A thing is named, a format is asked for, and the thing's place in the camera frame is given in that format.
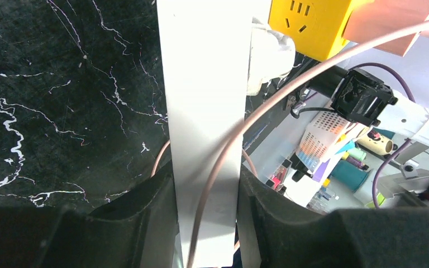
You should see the white bundled power cord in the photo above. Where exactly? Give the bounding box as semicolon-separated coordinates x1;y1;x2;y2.
247;17;297;97

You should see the white perforated basket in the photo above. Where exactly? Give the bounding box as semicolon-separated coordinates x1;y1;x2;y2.
295;109;369;173

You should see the yellow cube socket adapter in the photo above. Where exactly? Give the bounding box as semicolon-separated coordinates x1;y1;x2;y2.
268;0;370;61

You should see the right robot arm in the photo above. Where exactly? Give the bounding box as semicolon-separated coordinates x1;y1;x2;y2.
307;66;429;147

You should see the pink charger plug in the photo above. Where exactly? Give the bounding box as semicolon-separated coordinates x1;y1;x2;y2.
343;0;429;56

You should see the pink thin cable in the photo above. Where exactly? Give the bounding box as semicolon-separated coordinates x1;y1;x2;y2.
150;16;429;268

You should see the small white USB power strip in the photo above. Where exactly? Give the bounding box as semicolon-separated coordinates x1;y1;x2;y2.
156;1;252;267

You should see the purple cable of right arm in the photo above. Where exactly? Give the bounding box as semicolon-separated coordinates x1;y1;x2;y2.
347;62;417;210

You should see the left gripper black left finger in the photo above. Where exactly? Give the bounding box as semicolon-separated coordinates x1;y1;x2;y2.
0;163;178;267

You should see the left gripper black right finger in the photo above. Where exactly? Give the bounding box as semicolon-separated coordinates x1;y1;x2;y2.
237;167;429;267

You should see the teal cup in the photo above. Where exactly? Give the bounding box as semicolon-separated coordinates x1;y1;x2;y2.
330;160;369;193

